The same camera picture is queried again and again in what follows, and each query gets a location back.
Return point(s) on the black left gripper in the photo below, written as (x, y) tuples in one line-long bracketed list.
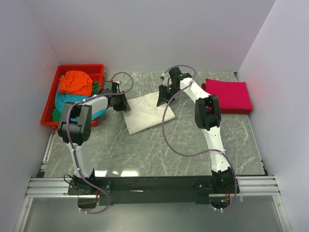
[(124, 105)]

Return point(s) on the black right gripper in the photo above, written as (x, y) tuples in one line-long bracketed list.
[(162, 98)]

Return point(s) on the white t shirt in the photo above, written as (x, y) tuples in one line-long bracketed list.
[(143, 113)]

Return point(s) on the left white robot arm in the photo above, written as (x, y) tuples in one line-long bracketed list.
[(76, 122)]

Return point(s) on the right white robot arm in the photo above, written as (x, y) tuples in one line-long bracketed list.
[(207, 117)]

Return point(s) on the red plastic bin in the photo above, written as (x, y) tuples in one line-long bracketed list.
[(95, 71)]

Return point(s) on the orange t shirt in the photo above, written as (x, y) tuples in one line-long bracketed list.
[(76, 83)]

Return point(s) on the light blue t shirt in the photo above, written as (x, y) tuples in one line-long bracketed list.
[(61, 99)]

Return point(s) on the dark red folded t shirt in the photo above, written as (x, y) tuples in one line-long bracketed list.
[(203, 86)]

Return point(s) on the green t shirt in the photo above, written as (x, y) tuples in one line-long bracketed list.
[(94, 91)]

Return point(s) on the pink folded t shirt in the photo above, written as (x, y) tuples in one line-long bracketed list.
[(229, 94)]

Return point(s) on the black base bar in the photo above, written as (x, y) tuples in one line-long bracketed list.
[(164, 189)]

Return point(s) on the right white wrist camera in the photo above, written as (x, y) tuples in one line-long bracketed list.
[(165, 79)]

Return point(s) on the aluminium rail frame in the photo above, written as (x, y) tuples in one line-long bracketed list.
[(248, 186)]

